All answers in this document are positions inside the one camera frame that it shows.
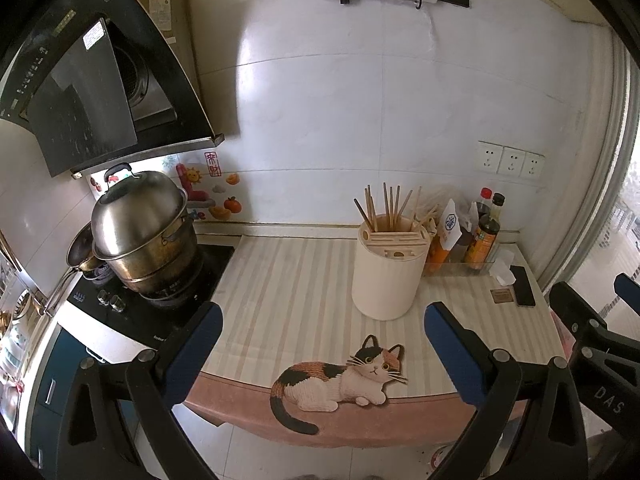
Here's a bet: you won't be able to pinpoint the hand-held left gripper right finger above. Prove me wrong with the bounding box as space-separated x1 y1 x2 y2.
424 301 596 480

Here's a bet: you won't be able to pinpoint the yellow orange packet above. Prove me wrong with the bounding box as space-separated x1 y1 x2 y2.
426 232 452 276

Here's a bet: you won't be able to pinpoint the steel pot lid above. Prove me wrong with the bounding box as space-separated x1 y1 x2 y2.
90 162 190 261

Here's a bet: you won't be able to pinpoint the blue cabinet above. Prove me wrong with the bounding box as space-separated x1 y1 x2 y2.
20 325 146 466

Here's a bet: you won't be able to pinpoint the white blue print packet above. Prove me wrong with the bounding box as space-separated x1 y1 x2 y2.
439 199 462 252

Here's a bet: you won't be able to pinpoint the black phone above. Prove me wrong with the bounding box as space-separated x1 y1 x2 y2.
509 266 537 308

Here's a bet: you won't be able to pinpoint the clear plastic tray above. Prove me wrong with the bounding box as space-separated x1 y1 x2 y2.
425 240 501 277

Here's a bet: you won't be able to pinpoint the steel steamer pot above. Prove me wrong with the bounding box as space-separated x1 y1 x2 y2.
92 210 202 295

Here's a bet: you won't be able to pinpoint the striped table cover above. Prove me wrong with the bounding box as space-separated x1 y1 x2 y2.
182 232 568 449

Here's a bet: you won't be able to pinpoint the black gas stove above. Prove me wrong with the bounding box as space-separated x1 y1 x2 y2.
65 244 237 346

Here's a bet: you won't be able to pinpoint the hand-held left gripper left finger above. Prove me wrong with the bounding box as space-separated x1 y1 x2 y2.
55 301 224 480

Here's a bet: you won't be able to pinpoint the bunch of wooden chopsticks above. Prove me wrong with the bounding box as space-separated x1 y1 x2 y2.
353 182 441 235

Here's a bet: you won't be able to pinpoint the clear plastic bag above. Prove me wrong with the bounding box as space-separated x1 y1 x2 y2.
414 185 481 241

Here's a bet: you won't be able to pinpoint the cluttered kitchen rack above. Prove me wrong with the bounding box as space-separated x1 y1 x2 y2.
0 232 48 426

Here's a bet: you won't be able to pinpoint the cream round utensil holder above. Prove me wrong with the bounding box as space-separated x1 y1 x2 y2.
351 215 432 321

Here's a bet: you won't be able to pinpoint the black range hood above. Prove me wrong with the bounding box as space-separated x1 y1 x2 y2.
0 0 226 181

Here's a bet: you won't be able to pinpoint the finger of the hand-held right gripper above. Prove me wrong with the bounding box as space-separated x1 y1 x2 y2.
549 282 613 361
614 274 640 311

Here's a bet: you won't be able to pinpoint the white wall outlet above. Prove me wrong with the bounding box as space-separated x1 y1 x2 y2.
500 146 525 177
520 151 545 181
476 141 505 173

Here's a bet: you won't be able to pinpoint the white tissue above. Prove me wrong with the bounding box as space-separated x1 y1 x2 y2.
489 254 518 287

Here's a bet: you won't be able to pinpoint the red cap sauce bottle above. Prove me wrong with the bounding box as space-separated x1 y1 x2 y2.
474 187 493 222

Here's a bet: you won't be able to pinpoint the colourful wall stickers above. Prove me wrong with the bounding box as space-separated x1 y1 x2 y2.
87 151 246 222

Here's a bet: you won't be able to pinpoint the black cap orange label bottle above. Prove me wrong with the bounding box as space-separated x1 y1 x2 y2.
465 192 506 271

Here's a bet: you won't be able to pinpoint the small steel pan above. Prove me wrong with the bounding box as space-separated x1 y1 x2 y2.
44 224 103 317

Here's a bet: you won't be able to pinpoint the grey window frame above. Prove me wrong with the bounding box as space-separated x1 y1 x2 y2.
545 25 640 291

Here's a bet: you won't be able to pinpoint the cat shaped mat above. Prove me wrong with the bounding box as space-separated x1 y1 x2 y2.
270 334 408 436

